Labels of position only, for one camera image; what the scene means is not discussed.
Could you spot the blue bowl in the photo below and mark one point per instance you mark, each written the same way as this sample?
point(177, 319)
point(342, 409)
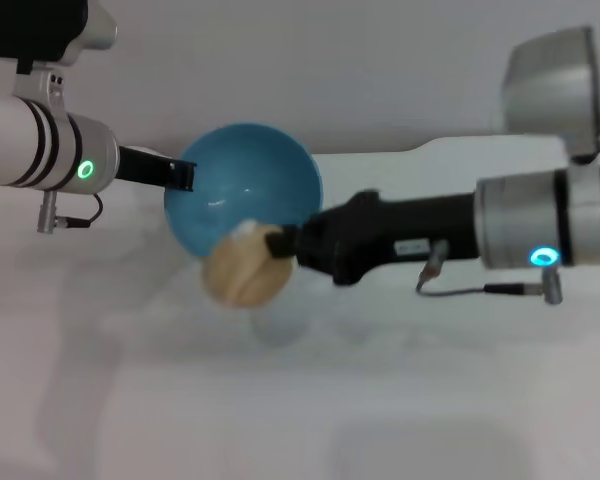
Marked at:
point(250, 170)

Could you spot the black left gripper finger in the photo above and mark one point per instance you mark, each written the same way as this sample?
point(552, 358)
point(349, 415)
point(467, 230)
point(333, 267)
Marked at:
point(180, 176)

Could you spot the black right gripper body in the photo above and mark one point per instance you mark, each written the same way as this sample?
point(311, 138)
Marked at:
point(380, 230)

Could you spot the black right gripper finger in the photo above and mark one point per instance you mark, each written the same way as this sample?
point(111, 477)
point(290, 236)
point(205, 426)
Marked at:
point(282, 242)

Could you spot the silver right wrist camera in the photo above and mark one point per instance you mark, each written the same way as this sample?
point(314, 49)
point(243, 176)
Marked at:
point(555, 85)

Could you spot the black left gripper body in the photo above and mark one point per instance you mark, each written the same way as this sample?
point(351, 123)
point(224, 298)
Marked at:
point(140, 166)

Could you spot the egg yolk pastry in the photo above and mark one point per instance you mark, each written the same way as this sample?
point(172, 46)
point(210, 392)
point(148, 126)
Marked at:
point(245, 275)

